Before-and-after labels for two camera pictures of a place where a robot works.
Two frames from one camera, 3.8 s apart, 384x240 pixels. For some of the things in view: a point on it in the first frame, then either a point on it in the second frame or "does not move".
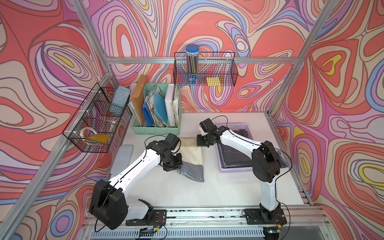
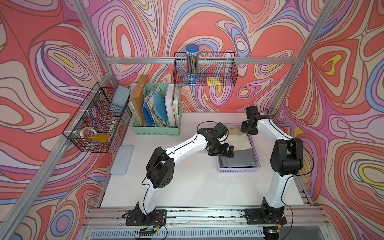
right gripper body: [204, 140] → [246, 128]
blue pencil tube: [192, 52] does not move
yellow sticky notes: [213, 81] does not move
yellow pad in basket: [102, 138] does not move
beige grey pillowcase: [192, 165] → [244, 154]
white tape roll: [83, 130] does not move
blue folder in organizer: [148, 114] does not move
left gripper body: [173, 162] → [221, 149]
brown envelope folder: [138, 97] does not move
